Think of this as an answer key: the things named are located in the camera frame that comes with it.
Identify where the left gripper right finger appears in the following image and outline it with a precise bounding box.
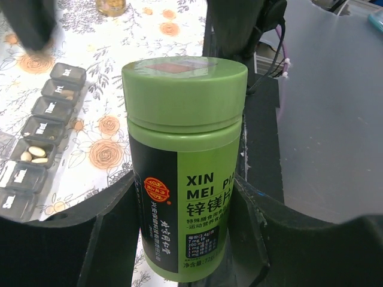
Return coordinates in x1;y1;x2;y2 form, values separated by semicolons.
229;176;382;286

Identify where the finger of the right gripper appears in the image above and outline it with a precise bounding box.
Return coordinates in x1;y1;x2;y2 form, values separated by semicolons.
207;0;287;59
1;0;57;51

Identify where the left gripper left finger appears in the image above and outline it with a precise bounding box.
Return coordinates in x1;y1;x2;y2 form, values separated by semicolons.
1;173;139;286

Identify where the green bottle cap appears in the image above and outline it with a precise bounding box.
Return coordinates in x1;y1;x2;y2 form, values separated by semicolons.
121;56;248;133

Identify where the grey weekly pill organizer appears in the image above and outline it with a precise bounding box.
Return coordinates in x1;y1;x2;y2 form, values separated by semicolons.
1;63;86;222

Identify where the green pill bottle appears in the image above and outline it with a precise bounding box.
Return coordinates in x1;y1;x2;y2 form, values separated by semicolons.
126;116;243;283

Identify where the small clear pill bottle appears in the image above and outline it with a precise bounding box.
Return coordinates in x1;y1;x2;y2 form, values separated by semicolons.
95;0;127;17

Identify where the floral table mat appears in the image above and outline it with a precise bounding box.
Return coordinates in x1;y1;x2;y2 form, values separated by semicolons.
0;0;210;287

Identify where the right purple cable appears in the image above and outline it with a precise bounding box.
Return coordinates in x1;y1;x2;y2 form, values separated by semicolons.
275;23;293;79

